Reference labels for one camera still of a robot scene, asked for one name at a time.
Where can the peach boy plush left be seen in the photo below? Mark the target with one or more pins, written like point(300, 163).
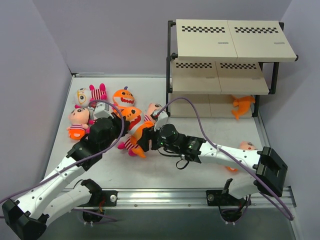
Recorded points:
point(79, 119)

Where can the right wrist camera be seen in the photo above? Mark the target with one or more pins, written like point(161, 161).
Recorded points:
point(160, 118)

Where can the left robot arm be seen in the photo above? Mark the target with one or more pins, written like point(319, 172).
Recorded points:
point(31, 214)

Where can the white pink glasses plush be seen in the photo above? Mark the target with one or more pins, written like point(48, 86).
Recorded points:
point(92, 118)
point(128, 145)

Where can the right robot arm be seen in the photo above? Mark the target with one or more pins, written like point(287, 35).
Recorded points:
point(265, 169)

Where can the orange shark plush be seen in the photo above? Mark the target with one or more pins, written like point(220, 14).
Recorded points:
point(137, 123)
point(243, 105)
point(123, 98)

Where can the orange shark plush back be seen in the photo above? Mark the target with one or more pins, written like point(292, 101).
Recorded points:
point(123, 98)

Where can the white pink striped plush back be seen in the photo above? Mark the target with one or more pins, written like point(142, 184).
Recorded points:
point(83, 96)

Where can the cream black three-tier shelf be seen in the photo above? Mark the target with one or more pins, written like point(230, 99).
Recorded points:
point(216, 59)

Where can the peach boy plush centre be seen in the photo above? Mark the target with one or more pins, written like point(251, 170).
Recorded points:
point(148, 114)

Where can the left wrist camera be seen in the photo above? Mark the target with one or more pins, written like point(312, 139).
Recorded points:
point(102, 110)

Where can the aluminium front rail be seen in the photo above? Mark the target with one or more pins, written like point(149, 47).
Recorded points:
point(160, 199)

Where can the white pink glasses plush middle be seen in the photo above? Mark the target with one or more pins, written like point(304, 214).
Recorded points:
point(92, 118)

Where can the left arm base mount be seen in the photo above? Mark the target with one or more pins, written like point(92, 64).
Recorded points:
point(108, 198)

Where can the peach boy plush right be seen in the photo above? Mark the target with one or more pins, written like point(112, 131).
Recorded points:
point(244, 145)

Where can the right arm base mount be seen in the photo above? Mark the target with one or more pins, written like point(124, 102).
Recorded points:
point(214, 197)

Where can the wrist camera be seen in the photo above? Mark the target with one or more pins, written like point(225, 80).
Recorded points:
point(102, 110)
point(160, 118)

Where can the peach boy plush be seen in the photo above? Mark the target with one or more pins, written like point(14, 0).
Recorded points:
point(244, 145)
point(148, 114)
point(79, 119)

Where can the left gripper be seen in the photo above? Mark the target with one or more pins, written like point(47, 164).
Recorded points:
point(119, 122)

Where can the white pink glasses plush front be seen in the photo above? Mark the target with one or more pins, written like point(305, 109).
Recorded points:
point(128, 145)

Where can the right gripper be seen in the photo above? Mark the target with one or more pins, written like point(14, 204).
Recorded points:
point(145, 138)

